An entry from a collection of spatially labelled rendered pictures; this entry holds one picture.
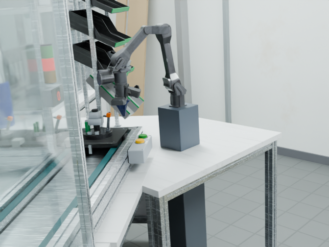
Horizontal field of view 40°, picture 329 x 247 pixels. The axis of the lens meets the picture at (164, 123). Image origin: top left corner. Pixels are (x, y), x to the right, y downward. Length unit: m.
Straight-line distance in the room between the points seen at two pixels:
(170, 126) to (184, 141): 0.10
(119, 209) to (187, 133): 0.67
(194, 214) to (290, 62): 2.37
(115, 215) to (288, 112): 3.08
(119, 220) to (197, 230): 0.88
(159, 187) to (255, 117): 2.98
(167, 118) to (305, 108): 2.38
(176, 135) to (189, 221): 0.44
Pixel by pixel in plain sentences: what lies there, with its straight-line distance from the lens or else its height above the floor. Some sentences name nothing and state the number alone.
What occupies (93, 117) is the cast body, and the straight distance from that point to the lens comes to 2.08.
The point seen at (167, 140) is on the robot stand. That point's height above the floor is 0.90.
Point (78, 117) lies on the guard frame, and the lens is 1.22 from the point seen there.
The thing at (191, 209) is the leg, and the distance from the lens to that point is 2.28.
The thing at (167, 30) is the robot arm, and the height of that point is 1.42.
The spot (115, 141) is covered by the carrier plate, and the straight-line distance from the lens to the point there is 2.00.
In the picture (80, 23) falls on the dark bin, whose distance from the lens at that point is 2.28.
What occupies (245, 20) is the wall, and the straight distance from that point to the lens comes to 4.56.
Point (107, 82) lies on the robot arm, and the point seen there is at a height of 1.23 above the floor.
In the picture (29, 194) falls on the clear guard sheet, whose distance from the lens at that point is 0.97.
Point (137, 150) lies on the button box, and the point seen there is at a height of 0.96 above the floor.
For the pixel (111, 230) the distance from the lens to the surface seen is 1.50.
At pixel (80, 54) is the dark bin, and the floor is 1.32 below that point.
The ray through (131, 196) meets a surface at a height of 0.86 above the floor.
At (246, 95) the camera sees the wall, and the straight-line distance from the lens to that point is 4.67.
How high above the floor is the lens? 1.57
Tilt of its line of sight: 16 degrees down
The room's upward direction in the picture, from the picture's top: 4 degrees counter-clockwise
